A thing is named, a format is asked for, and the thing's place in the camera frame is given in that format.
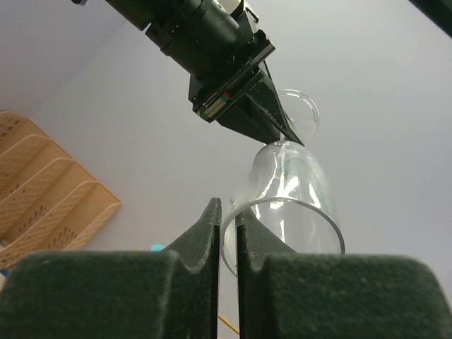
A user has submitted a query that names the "clear wine glass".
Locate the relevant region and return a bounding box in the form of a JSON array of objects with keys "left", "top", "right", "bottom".
[{"left": 221, "top": 88, "right": 346, "bottom": 280}]

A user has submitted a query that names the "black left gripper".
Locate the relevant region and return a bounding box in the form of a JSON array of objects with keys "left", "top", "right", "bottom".
[{"left": 189, "top": 30, "right": 304, "bottom": 146}]

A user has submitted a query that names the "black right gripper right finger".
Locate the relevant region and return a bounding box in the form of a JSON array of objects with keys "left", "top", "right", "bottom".
[{"left": 235, "top": 210, "right": 295, "bottom": 338}]

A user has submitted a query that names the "peach plastic desk organizer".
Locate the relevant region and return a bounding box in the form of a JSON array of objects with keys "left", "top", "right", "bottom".
[{"left": 1, "top": 111, "right": 121, "bottom": 270}]

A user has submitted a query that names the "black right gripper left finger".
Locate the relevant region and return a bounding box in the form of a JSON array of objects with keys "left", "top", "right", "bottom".
[{"left": 164, "top": 198, "right": 222, "bottom": 338}]

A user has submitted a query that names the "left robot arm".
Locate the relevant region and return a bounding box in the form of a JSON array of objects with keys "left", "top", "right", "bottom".
[{"left": 109, "top": 0, "right": 302, "bottom": 144}]

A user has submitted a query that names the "blue plastic wine glass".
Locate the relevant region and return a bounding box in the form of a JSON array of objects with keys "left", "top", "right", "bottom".
[{"left": 150, "top": 244, "right": 165, "bottom": 252}]

